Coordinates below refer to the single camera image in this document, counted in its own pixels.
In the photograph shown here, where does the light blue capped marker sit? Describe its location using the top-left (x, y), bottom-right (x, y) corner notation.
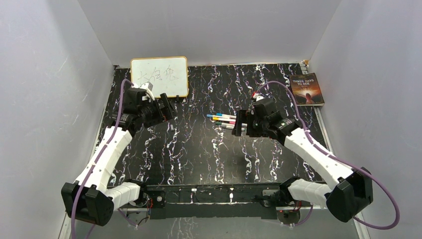
top-left (216, 114), bottom-right (236, 119)

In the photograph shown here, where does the dark paperback book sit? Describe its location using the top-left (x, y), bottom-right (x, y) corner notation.
top-left (289, 73), bottom-right (325, 107)

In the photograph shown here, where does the grey capped marker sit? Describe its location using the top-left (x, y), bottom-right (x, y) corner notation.
top-left (220, 124), bottom-right (247, 131)

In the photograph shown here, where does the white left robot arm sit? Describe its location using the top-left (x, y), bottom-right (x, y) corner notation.
top-left (61, 87), bottom-right (175, 226)

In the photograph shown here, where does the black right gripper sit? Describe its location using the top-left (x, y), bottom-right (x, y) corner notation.
top-left (232, 110), bottom-right (268, 138)

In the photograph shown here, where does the small whiteboard with writing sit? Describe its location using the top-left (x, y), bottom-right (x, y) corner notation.
top-left (130, 56), bottom-right (189, 98)

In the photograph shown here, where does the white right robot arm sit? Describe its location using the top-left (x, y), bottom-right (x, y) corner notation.
top-left (232, 98), bottom-right (373, 222)

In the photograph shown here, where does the yellow capped marker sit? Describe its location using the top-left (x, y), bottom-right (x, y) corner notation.
top-left (212, 117), bottom-right (236, 122)

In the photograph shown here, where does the aluminium frame rail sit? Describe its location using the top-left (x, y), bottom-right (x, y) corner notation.
top-left (65, 186), bottom-right (362, 213)

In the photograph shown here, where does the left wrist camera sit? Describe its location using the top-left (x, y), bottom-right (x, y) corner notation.
top-left (140, 82), bottom-right (155, 101)

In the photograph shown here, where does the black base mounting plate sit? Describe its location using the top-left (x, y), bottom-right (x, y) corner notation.
top-left (146, 183), bottom-right (285, 220)

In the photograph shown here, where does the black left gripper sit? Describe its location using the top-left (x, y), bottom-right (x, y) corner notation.
top-left (139, 95), bottom-right (178, 128)

